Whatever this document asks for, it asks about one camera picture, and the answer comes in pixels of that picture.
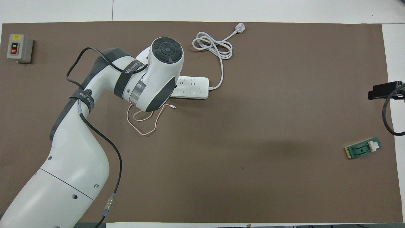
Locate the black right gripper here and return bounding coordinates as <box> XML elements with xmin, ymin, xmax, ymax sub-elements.
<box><xmin>368</xmin><ymin>81</ymin><xmax>405</xmax><ymax>100</ymax></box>

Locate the pink USB cable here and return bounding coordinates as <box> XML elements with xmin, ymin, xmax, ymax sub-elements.
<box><xmin>127</xmin><ymin>103</ymin><xmax>177</xmax><ymax>136</ymax></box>

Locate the white power strip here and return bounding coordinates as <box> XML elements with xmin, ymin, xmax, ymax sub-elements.
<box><xmin>171</xmin><ymin>75</ymin><xmax>210</xmax><ymax>100</ymax></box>

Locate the green clip on card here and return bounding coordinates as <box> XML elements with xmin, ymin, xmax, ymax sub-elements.
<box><xmin>344</xmin><ymin>137</ymin><xmax>382</xmax><ymax>159</ymax></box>

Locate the brown table mat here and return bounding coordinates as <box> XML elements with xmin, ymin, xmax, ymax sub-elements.
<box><xmin>0</xmin><ymin>21</ymin><xmax>404</xmax><ymax>224</ymax></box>

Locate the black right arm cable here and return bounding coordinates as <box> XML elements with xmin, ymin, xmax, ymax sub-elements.
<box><xmin>382</xmin><ymin>85</ymin><xmax>405</xmax><ymax>136</ymax></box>

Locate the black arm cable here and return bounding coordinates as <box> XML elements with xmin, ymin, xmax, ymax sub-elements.
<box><xmin>382</xmin><ymin>85</ymin><xmax>405</xmax><ymax>136</ymax></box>
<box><xmin>66</xmin><ymin>47</ymin><xmax>149</xmax><ymax>228</ymax></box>

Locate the white power cord with plug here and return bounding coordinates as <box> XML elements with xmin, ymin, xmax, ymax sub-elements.
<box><xmin>192</xmin><ymin>22</ymin><xmax>246</xmax><ymax>91</ymax></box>

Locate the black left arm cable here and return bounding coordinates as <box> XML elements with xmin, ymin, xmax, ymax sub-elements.
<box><xmin>66</xmin><ymin>47</ymin><xmax>149</xmax><ymax>228</ymax></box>

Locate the grey on-off switch box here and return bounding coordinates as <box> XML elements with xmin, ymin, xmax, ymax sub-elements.
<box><xmin>7</xmin><ymin>34</ymin><xmax>34</xmax><ymax>64</ymax></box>

